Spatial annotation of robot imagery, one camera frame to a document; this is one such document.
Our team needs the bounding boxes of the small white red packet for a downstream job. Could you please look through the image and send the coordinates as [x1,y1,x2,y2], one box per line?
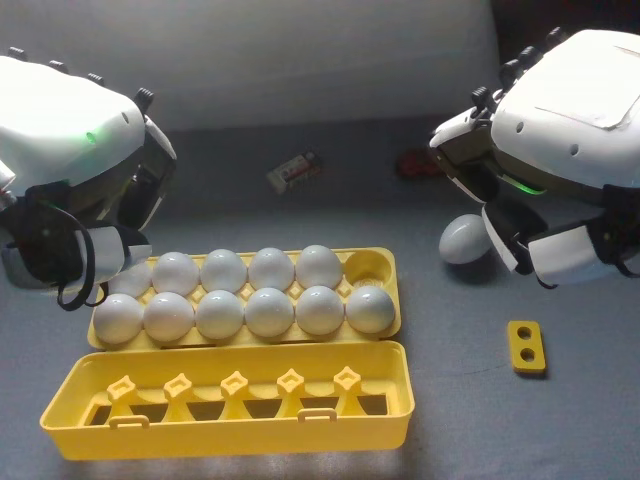
[266,151,324,194]

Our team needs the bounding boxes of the yellow plastic egg carton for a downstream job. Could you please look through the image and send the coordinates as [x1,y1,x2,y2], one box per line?
[39,244,417,461]

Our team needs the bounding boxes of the white plastic egg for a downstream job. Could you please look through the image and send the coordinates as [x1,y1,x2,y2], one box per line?
[194,289,246,342]
[345,284,397,334]
[438,213,494,265]
[244,287,296,339]
[92,293,146,346]
[151,251,202,296]
[200,248,249,294]
[247,246,297,292]
[143,291,196,343]
[107,259,154,297]
[295,285,347,337]
[295,244,345,290]

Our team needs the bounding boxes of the small red black object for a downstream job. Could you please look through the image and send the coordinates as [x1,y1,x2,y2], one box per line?
[398,148,441,177]

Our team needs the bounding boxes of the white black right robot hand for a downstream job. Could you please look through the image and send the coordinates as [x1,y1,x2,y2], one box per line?
[428,27,640,290]

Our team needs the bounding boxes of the yellow block with two holes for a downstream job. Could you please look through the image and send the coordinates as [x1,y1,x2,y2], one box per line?
[507,319,548,377]

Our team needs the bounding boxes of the grey table cloth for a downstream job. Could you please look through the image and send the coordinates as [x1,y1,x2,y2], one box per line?
[0,113,640,480]

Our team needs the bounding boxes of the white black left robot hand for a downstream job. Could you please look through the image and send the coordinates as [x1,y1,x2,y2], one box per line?
[0,46,178,289]

